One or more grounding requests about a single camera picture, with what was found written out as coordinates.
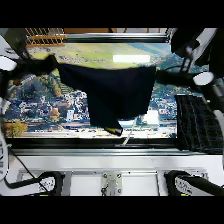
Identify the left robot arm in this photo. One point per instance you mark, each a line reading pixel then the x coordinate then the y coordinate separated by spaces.
pixel 6 63

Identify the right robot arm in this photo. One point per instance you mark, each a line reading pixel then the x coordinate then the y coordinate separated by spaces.
pixel 203 79

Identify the black checked garment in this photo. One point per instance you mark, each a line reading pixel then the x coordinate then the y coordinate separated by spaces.
pixel 195 123

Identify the silver frame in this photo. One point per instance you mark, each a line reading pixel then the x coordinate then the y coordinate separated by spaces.
pixel 113 163

